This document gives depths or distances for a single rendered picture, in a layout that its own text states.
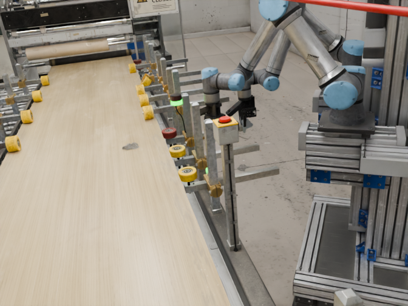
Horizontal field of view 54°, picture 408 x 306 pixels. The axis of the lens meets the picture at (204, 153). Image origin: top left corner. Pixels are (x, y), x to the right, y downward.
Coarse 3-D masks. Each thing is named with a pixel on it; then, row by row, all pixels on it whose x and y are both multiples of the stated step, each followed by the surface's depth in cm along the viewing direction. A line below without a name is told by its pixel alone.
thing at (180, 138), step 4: (240, 124) 224; (240, 128) 222; (176, 136) 217; (180, 136) 217; (204, 136) 218; (168, 140) 214; (172, 140) 215; (176, 140) 216; (180, 140) 216; (184, 140) 217
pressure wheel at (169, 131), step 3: (165, 129) 215; (168, 129) 213; (171, 129) 215; (174, 129) 214; (162, 132) 212; (165, 132) 211; (168, 132) 210; (171, 132) 210; (174, 132) 212; (165, 135) 211; (168, 135) 211; (171, 135) 211; (174, 135) 212; (168, 138) 212; (171, 144) 217
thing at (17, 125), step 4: (40, 84) 369; (36, 88) 352; (32, 100) 324; (28, 104) 307; (24, 108) 299; (28, 108) 306; (20, 120) 274; (16, 124) 266; (20, 124) 272; (16, 128) 261; (12, 132) 253; (16, 132) 261; (8, 136) 247; (4, 148) 229; (0, 152) 224; (4, 152) 229; (0, 156) 219; (4, 156) 226; (0, 160) 219; (0, 164) 218
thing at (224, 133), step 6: (216, 120) 132; (234, 120) 131; (216, 126) 130; (222, 126) 128; (228, 126) 128; (234, 126) 129; (216, 132) 131; (222, 132) 129; (228, 132) 129; (234, 132) 130; (216, 138) 133; (222, 138) 130; (228, 138) 130; (234, 138) 131; (222, 144) 131; (228, 144) 132
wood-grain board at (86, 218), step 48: (48, 96) 301; (96, 96) 289; (48, 144) 212; (96, 144) 206; (144, 144) 200; (0, 192) 168; (48, 192) 164; (96, 192) 161; (144, 192) 157; (0, 240) 136; (48, 240) 134; (96, 240) 131; (144, 240) 129; (192, 240) 127; (0, 288) 115; (48, 288) 113; (96, 288) 111; (144, 288) 110; (192, 288) 108
